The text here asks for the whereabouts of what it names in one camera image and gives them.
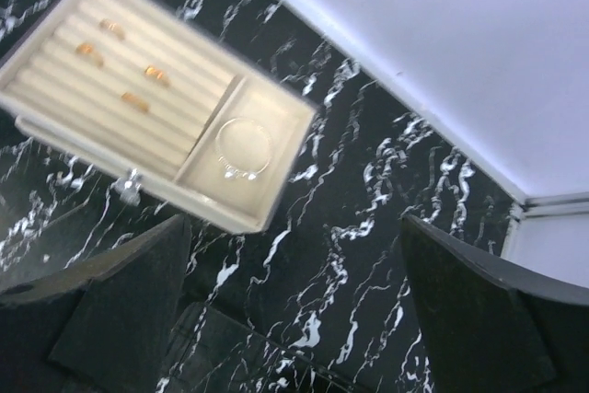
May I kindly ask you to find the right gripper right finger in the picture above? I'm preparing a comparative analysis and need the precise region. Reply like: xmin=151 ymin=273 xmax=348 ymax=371
xmin=400 ymin=215 xmax=588 ymax=392

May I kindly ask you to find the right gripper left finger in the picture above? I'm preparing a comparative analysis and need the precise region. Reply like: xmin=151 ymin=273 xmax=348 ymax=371
xmin=1 ymin=215 xmax=191 ymax=392

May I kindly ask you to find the silver bracelet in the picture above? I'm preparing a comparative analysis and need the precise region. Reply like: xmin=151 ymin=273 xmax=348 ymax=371
xmin=214 ymin=117 xmax=271 ymax=183

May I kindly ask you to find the beige jewelry tray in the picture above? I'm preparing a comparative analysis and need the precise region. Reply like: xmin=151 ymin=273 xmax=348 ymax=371
xmin=1 ymin=0 xmax=317 ymax=234

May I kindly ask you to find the small gold ring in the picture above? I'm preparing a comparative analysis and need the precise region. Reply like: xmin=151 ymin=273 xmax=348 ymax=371
xmin=75 ymin=41 xmax=106 ymax=67

